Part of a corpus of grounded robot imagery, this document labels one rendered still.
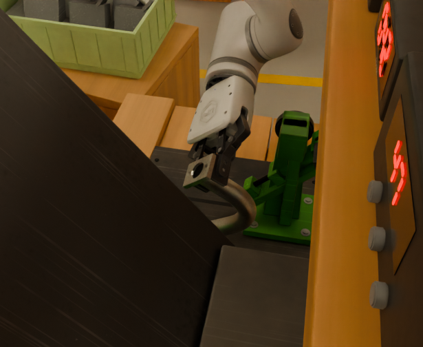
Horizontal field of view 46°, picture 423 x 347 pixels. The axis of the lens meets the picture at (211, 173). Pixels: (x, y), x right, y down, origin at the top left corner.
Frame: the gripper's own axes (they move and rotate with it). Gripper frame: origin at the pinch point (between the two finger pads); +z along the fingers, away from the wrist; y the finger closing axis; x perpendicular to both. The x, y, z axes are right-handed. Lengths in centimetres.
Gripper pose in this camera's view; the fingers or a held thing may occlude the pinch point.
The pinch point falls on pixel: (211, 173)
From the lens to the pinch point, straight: 72.3
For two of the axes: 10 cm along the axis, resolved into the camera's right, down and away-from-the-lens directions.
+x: 7.4, 4.3, 5.1
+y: 6.4, -2.5, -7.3
